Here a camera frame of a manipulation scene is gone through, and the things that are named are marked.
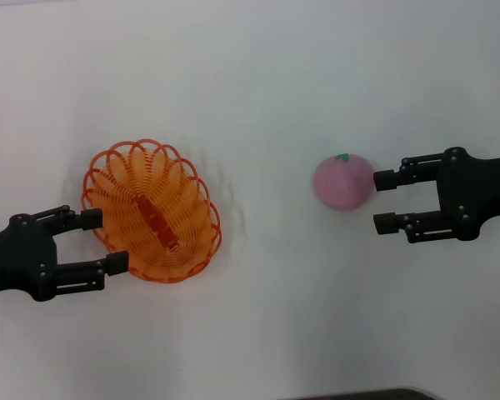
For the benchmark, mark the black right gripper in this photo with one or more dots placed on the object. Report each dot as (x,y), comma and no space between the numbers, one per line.
(479,187)

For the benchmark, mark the dark rounded robot base edge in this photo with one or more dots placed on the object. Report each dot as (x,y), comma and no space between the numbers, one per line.
(379,395)

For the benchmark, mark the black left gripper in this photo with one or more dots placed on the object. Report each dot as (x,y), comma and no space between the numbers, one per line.
(21,254)

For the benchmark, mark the pink plush peach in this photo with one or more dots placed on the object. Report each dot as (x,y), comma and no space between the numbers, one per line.
(343,183)

